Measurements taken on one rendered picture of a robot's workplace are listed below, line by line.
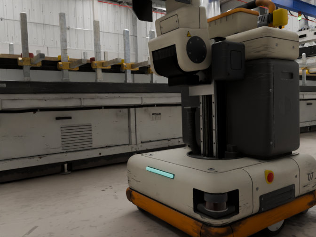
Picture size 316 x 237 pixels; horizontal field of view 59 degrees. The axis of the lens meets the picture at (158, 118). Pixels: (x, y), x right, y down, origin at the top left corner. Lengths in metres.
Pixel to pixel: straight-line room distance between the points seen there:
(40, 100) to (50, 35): 7.75
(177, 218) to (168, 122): 1.80
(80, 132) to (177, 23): 1.46
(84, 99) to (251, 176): 1.42
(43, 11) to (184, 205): 9.17
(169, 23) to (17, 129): 1.44
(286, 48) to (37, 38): 8.76
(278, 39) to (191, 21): 0.36
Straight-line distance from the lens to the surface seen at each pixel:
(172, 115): 2.83
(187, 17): 1.13
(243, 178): 1.02
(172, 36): 1.10
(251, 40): 1.22
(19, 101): 2.02
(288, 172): 1.23
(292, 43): 1.33
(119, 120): 2.50
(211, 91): 1.22
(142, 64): 2.16
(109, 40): 10.45
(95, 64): 2.15
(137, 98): 2.33
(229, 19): 1.37
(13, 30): 9.51
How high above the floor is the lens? 0.52
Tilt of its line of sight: 3 degrees down
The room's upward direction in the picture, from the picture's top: 2 degrees counter-clockwise
